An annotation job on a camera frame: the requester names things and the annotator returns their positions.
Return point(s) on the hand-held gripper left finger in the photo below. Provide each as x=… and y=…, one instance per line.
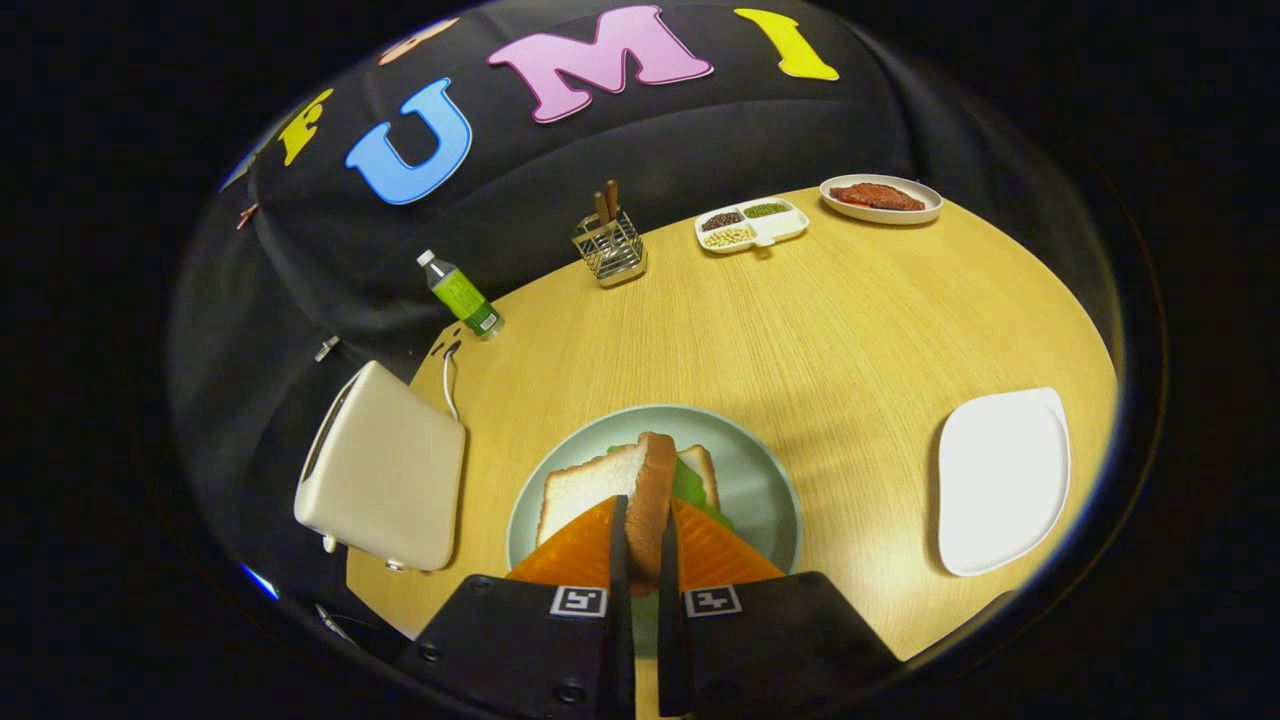
x=620, y=570

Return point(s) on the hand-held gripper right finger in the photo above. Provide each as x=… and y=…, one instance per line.
x=667, y=570

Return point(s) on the green lettuce leaf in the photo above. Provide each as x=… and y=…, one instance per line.
x=690, y=485

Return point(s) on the pale green round plate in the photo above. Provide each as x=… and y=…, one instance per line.
x=750, y=470

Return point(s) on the cream white toaster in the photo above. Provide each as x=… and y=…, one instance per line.
x=385, y=470

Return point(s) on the green drink bottle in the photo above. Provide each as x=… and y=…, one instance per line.
x=462, y=296

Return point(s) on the white squarish plate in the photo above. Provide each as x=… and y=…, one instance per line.
x=1000, y=480

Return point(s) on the white divided bean dish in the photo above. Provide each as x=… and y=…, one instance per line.
x=780, y=228

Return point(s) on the small metal clip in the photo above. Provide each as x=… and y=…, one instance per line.
x=327, y=348

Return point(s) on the round white meat plate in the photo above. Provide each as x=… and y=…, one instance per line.
x=880, y=216

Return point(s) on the black backdrop cloth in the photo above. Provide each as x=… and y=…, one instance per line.
x=600, y=150

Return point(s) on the red brown meat piece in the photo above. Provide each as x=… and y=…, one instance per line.
x=875, y=196

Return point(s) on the small pink clip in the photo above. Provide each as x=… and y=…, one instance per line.
x=246, y=216

